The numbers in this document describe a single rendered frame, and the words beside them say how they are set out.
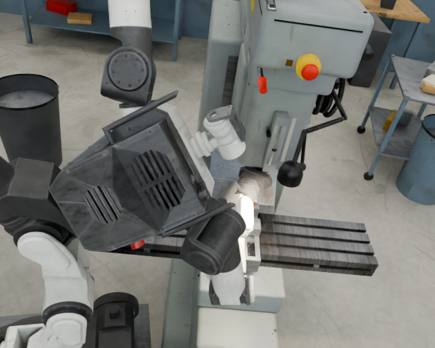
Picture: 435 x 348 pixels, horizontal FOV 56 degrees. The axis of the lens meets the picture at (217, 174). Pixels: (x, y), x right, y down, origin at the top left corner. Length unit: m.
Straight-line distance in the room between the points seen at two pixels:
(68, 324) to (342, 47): 1.05
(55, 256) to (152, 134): 0.44
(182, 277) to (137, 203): 1.62
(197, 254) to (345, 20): 0.63
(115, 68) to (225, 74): 0.88
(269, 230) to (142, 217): 1.00
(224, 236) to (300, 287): 1.84
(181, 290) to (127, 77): 1.66
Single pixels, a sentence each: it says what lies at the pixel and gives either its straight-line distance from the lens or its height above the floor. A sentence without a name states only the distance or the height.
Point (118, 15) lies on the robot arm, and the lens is 0.94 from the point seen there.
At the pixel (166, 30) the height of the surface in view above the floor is 0.23.
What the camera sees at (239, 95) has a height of 1.48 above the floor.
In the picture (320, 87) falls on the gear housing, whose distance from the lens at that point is 1.19.
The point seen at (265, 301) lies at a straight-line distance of 1.69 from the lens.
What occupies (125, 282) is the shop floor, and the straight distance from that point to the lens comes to 2.63.
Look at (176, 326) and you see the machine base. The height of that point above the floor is 0.20.
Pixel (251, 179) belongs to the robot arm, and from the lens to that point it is 1.41.
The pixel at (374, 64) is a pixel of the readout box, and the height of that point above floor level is 1.61.
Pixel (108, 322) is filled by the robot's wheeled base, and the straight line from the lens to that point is 1.79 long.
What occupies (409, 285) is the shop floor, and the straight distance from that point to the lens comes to 3.13.
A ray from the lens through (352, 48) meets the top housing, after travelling 1.06.
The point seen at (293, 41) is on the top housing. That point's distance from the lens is 1.02.
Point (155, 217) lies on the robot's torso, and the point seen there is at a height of 1.57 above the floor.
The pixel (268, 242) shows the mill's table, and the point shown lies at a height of 0.91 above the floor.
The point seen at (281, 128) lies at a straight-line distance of 1.24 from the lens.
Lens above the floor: 2.17
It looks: 40 degrees down
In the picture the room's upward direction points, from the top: 10 degrees clockwise
